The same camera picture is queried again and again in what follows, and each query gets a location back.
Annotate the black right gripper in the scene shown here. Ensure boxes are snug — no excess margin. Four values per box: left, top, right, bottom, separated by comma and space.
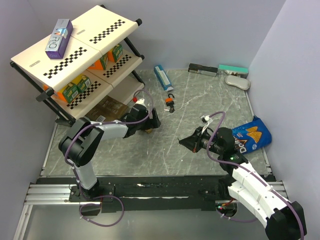
179, 126, 224, 155

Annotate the brass padlock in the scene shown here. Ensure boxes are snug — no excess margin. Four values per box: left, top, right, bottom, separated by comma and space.
145, 128, 153, 134

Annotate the small black key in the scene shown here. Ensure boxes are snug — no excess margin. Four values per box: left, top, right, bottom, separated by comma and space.
164, 106, 175, 113

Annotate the orange black padlock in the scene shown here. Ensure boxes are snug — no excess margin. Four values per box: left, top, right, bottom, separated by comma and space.
165, 93, 175, 107

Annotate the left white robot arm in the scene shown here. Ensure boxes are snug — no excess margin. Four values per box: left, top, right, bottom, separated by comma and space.
58, 103, 161, 201

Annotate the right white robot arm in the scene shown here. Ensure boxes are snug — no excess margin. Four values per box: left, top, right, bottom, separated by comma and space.
178, 127, 307, 240

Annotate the brown paper package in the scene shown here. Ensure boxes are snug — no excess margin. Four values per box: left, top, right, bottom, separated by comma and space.
85, 96, 129, 122

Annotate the blue long box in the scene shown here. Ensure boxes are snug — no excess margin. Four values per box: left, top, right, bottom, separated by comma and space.
153, 65, 174, 92

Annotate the blue chips bag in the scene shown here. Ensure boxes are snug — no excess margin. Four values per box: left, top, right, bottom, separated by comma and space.
232, 115, 272, 154

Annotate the black long box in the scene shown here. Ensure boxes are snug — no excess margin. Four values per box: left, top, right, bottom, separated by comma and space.
188, 63, 218, 77

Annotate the grey oval case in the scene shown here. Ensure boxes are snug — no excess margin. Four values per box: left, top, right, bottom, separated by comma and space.
225, 75, 251, 91

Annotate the beige checkered shelf rack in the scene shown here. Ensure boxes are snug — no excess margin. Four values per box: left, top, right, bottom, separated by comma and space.
10, 5, 145, 126

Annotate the teal white box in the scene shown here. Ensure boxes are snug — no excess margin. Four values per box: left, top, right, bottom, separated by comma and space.
217, 64, 249, 79

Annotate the orange green box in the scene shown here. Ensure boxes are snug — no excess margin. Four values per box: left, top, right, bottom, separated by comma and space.
88, 53, 109, 70
107, 44, 123, 63

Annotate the green scrub daddy box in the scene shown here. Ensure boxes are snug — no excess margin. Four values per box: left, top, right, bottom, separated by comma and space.
56, 82, 79, 104
72, 74, 92, 94

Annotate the green Scrub Daddy box front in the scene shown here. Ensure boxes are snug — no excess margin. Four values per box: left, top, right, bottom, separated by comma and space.
56, 82, 79, 104

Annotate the purple silver box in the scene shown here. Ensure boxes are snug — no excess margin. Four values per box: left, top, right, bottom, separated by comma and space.
45, 19, 73, 60

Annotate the purple cable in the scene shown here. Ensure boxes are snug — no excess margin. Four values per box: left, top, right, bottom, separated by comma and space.
206, 111, 308, 240
217, 199, 257, 223
79, 194, 125, 228
64, 89, 155, 196

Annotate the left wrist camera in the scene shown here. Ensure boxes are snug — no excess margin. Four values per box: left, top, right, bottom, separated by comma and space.
132, 97, 146, 107

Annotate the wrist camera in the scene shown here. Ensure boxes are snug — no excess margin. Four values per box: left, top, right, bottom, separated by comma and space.
200, 115, 213, 134
132, 97, 146, 107

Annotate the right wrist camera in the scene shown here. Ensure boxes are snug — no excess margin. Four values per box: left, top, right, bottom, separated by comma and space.
200, 115, 213, 134

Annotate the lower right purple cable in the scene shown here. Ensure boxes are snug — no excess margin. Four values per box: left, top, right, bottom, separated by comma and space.
217, 199, 257, 223

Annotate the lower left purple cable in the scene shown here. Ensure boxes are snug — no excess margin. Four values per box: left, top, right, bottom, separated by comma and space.
79, 194, 125, 228

